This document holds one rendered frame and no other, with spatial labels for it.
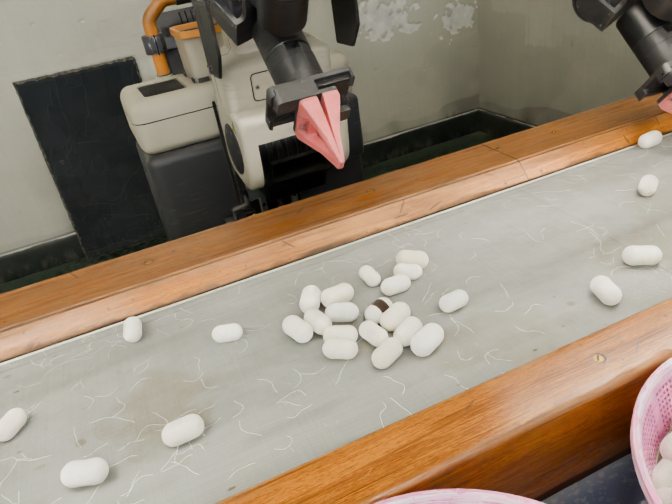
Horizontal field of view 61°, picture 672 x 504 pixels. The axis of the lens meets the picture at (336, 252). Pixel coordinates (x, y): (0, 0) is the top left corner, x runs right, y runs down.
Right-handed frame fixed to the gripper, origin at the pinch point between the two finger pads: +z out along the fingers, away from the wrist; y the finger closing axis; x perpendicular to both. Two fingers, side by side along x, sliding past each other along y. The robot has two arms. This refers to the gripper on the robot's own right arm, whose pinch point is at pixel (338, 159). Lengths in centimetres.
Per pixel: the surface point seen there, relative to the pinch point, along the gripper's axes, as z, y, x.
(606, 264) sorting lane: 22.3, 20.4, -3.1
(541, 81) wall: -78, 158, 138
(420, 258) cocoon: 13.3, 4.3, 2.1
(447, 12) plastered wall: -132, 139, 145
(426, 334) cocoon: 22.1, -2.1, -6.0
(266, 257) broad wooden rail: 4.5, -9.9, 10.1
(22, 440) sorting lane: 16.2, -37.2, 1.4
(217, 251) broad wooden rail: 1.3, -15.0, 11.1
